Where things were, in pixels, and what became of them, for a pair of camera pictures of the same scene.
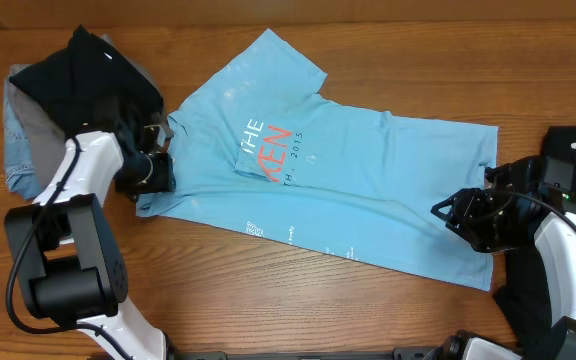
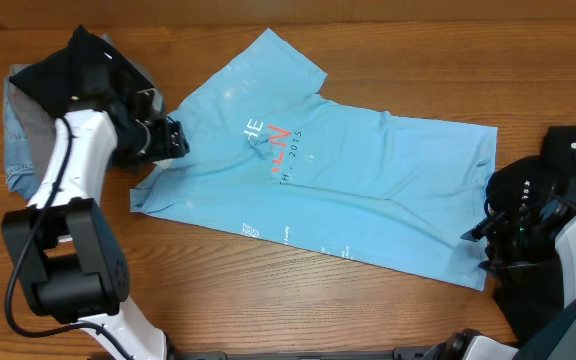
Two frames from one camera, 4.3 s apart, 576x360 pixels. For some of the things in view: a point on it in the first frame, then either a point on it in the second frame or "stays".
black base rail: [399, 353] stays
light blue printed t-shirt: [258, 148] stays
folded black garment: [91, 87] stays
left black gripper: [163, 177] → [170, 143]
